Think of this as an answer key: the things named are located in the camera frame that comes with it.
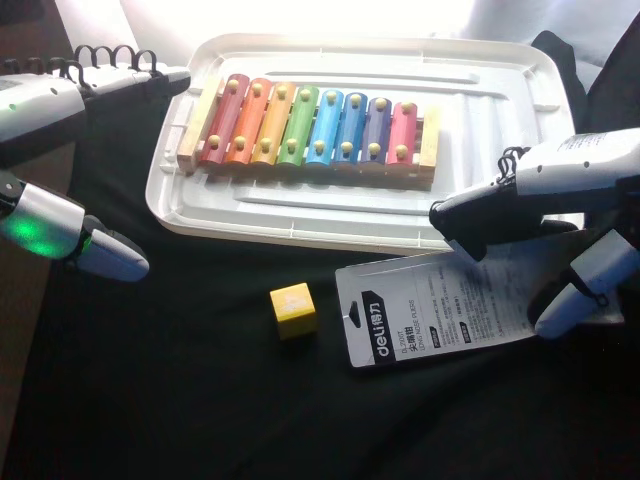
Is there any white backdrop sheet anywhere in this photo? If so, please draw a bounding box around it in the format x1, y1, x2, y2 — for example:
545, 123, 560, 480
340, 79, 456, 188
49, 0, 640, 76

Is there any rainbow wooden hand piano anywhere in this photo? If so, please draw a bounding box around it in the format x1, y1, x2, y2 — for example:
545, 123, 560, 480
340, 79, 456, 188
176, 73, 443, 191

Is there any black table cloth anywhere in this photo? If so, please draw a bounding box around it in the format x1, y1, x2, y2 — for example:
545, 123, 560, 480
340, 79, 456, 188
0, 9, 640, 480

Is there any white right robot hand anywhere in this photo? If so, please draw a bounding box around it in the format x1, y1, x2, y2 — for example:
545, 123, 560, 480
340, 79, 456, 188
428, 127, 640, 342

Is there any white printed paper card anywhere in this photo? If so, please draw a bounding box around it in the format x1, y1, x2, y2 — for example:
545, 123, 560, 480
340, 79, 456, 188
334, 249, 626, 370

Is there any yellow cube block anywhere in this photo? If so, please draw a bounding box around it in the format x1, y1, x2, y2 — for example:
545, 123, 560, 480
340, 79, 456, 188
269, 282, 319, 341

